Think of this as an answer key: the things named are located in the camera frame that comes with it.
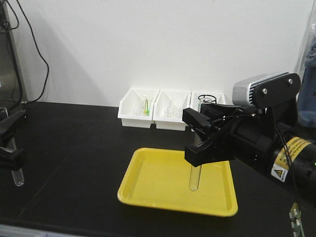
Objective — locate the white bin middle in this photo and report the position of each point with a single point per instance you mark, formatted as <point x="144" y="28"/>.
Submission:
<point x="166" y="98"/>

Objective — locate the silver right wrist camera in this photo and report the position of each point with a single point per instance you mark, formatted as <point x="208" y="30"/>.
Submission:
<point x="266" y="90"/>

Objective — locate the white bin left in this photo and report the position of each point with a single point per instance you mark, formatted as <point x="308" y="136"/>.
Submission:
<point x="131" y="111"/>

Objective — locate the green circuit board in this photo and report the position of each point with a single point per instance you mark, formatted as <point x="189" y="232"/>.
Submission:
<point x="295" y="220"/>

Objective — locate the short clear test tube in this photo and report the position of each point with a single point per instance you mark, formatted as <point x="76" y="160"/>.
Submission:
<point x="18" y="176"/>

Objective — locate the white bin right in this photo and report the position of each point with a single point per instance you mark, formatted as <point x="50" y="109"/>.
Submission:
<point x="195" y="104"/>

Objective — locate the black wire tripod stand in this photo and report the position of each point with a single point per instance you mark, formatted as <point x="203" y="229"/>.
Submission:
<point x="207" y="99"/>

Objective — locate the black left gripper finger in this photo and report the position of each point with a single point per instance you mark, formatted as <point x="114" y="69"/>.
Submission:
<point x="10" y="125"/>
<point x="12" y="159"/>

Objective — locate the clear glass beaker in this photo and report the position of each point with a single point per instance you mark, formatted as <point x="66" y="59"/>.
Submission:
<point x="173" y="111"/>

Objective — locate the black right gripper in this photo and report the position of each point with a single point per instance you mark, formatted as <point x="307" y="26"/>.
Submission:
<point x="245" y="133"/>

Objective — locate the tall clear test tube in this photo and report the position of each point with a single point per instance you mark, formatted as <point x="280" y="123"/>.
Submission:
<point x="195" y="172"/>

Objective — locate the white bin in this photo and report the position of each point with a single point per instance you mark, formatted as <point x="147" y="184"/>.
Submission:
<point x="195" y="104"/>
<point x="131" y="111"/>
<point x="166" y="98"/>

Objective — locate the yellow plastic tray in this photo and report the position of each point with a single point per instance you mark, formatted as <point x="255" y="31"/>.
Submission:
<point x="159" y="178"/>

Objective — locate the clear beaker with green stick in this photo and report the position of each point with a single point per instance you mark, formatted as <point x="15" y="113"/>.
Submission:
<point x="146" y="100"/>

